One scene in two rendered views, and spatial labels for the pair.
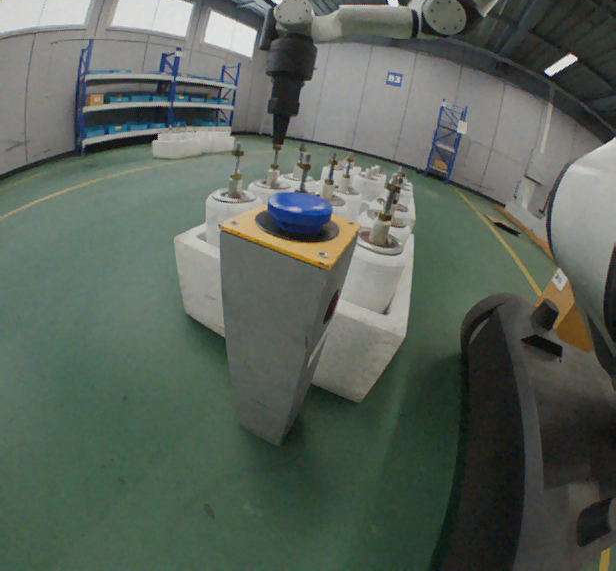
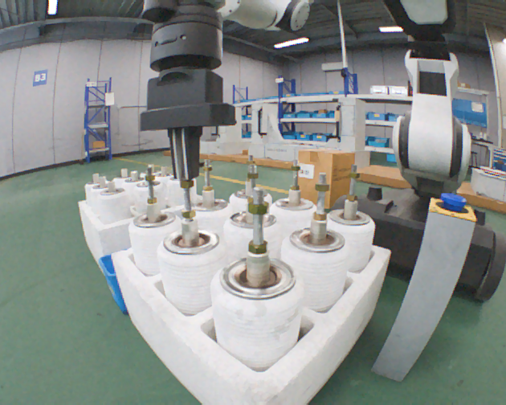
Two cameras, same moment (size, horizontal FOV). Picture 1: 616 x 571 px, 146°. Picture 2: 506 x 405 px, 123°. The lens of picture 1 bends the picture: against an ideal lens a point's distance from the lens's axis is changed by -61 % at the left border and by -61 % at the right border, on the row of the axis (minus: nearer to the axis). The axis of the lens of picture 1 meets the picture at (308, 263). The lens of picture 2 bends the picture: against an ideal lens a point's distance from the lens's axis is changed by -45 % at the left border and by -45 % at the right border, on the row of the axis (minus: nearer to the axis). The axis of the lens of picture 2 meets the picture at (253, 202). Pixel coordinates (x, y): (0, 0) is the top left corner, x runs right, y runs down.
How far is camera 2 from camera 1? 43 cm
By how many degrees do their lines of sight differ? 61
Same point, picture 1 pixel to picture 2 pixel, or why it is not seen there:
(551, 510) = not seen: hidden behind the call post
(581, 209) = (430, 145)
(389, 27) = (262, 18)
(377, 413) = (377, 309)
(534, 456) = not seen: hidden behind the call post
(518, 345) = (387, 215)
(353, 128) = (10, 149)
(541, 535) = (476, 235)
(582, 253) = (434, 160)
